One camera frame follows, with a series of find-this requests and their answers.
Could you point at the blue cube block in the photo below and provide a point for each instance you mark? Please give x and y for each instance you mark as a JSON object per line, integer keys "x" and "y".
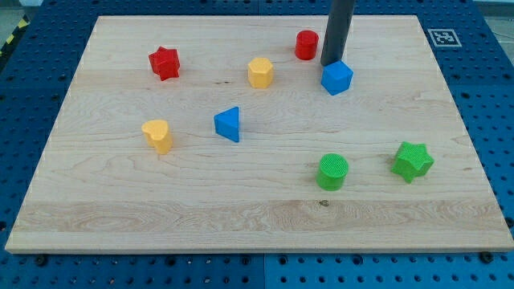
{"x": 336, "y": 77}

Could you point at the blue triangle block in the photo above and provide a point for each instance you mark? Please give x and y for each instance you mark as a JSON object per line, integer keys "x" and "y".
{"x": 227, "y": 124}

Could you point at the light wooden board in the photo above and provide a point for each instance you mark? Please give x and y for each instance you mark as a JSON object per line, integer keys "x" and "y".
{"x": 99, "y": 188}

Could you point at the yellow hexagon block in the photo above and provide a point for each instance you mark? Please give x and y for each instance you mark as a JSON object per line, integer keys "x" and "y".
{"x": 260, "y": 72}

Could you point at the green cylinder block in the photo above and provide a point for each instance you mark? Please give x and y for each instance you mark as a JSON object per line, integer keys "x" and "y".
{"x": 332, "y": 171}

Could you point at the yellow heart block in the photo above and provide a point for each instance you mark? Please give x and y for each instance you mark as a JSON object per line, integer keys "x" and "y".
{"x": 158, "y": 135}

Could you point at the red cylinder block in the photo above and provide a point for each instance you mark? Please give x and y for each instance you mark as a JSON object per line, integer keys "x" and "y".
{"x": 306, "y": 45}

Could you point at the red star block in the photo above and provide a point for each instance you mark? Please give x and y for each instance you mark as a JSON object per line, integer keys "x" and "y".
{"x": 165, "y": 63}

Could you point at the green star block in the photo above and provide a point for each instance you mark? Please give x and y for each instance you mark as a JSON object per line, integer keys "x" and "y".
{"x": 411, "y": 161}

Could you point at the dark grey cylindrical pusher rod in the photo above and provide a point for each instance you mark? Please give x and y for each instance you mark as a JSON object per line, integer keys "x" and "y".
{"x": 337, "y": 30}

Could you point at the white fiducial marker tag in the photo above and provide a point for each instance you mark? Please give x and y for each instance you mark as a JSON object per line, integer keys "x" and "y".
{"x": 443, "y": 37}

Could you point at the yellow black hazard tape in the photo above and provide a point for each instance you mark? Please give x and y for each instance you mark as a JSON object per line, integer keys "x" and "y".
{"x": 14, "y": 38}

